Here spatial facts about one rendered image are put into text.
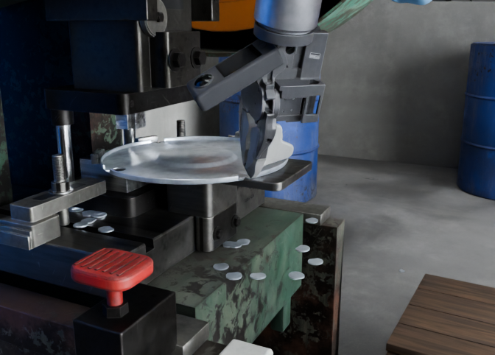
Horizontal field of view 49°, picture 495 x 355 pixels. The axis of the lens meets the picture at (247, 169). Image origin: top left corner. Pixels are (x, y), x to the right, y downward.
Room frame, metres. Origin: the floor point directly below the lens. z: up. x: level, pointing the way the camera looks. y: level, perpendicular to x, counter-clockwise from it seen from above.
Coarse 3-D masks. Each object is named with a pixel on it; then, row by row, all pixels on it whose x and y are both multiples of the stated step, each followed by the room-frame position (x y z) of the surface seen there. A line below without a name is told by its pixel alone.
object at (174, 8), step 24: (168, 0) 0.86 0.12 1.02; (72, 24) 0.84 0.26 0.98; (96, 24) 0.82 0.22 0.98; (120, 24) 0.80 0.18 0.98; (144, 24) 0.79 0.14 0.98; (168, 24) 0.86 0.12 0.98; (72, 48) 0.84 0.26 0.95; (96, 48) 0.82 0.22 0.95; (120, 48) 0.80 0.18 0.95; (144, 48) 0.80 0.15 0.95; (168, 48) 0.80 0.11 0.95; (192, 48) 0.86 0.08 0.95; (72, 72) 0.85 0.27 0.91; (96, 72) 0.82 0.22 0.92; (120, 72) 0.81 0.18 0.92; (144, 72) 0.80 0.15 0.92; (168, 72) 0.80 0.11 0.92; (192, 72) 0.86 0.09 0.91
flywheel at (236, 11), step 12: (228, 0) 1.19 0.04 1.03; (240, 0) 1.17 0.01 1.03; (252, 0) 1.16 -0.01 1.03; (324, 0) 1.16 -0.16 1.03; (228, 12) 1.18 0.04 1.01; (240, 12) 1.17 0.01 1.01; (252, 12) 1.16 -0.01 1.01; (192, 24) 1.22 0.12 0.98; (204, 24) 1.21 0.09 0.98; (216, 24) 1.20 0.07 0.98; (228, 24) 1.19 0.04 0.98; (240, 24) 1.17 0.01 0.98; (252, 24) 1.16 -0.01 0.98
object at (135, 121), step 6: (132, 114) 0.87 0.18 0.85; (138, 114) 0.88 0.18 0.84; (144, 114) 0.89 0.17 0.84; (120, 120) 0.87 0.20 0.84; (126, 120) 0.87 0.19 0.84; (132, 120) 0.87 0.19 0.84; (138, 120) 0.88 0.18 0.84; (144, 120) 0.89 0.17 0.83; (120, 126) 0.87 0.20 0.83; (126, 126) 0.87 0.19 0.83; (132, 126) 0.87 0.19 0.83; (138, 126) 0.88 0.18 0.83; (144, 126) 0.89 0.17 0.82
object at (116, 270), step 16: (96, 256) 0.51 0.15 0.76; (112, 256) 0.51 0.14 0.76; (128, 256) 0.51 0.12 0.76; (144, 256) 0.51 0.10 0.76; (80, 272) 0.48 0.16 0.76; (96, 272) 0.47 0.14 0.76; (112, 272) 0.47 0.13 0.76; (128, 272) 0.47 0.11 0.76; (144, 272) 0.49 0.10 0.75; (112, 288) 0.46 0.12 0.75; (128, 288) 0.47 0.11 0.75; (112, 304) 0.49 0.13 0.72
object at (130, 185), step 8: (80, 160) 0.84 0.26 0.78; (88, 160) 0.84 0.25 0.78; (80, 168) 0.84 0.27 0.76; (88, 168) 0.84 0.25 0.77; (96, 168) 0.83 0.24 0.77; (88, 176) 0.84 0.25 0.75; (96, 176) 0.83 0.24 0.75; (104, 176) 0.82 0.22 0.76; (112, 176) 0.82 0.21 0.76; (112, 184) 0.82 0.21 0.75; (120, 184) 0.81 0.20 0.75; (128, 184) 0.81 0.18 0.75; (136, 184) 0.83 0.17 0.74; (144, 184) 0.85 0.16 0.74
